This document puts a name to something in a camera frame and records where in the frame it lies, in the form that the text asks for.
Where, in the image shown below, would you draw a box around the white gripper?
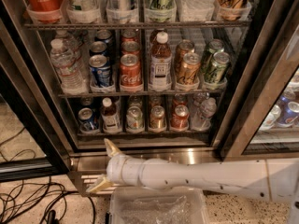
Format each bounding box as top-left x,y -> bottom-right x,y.
86,138 -> 145,193

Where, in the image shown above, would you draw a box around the blue pepsi can bottom shelf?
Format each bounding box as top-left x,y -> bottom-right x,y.
78,107 -> 98,132

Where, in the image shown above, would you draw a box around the blue pepsi can shelf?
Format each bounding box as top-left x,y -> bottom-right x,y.
89,55 -> 113,88
78,107 -> 98,132

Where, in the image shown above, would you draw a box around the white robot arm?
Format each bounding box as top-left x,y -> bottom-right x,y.
87,138 -> 299,224

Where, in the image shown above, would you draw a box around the tea bottle bottom shelf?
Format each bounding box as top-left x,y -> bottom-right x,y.
101,97 -> 121,133

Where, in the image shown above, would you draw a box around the tea bottle shelf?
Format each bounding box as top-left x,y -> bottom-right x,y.
149,32 -> 172,91
101,97 -> 121,133

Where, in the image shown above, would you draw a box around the white green can bottom shelf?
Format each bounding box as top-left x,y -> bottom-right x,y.
126,106 -> 144,132

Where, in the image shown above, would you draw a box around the gold can bottom shelf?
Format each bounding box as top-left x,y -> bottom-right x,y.
149,105 -> 166,131

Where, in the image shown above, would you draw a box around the red can bottom shelf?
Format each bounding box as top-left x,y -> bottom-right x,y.
170,105 -> 190,130

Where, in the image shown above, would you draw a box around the red coca-cola can middle shelf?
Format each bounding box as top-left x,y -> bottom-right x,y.
120,54 -> 142,87

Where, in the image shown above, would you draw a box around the red coca-cola can shelf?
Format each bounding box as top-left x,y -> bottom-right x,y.
120,54 -> 142,87
27,0 -> 64,23

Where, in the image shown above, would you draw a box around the blue pepsi can middle shelf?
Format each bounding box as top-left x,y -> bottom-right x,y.
89,55 -> 113,88

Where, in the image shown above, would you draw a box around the stainless fridge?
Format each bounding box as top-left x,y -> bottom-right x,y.
0,0 -> 299,202

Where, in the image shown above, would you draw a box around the water bottle bottom shelf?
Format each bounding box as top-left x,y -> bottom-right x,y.
192,98 -> 217,132

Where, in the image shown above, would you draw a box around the water bottle shelf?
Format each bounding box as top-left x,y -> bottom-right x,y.
50,38 -> 87,95
192,98 -> 217,132

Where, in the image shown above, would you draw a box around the water bottle middle shelf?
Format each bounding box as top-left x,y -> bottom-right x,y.
50,38 -> 87,95

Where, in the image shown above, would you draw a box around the tea bottle middle shelf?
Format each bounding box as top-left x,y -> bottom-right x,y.
149,32 -> 172,91

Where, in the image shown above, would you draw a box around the red coca-cola can top shelf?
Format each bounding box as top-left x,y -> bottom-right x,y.
27,0 -> 64,23

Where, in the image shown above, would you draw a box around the pepsi can behind glass door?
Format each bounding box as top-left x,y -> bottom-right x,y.
277,102 -> 299,127

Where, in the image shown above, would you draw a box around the clear plastic bin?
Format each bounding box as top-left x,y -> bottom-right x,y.
109,187 -> 209,224

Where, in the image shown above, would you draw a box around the black floor cables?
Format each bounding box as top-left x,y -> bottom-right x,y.
0,126 -> 96,224

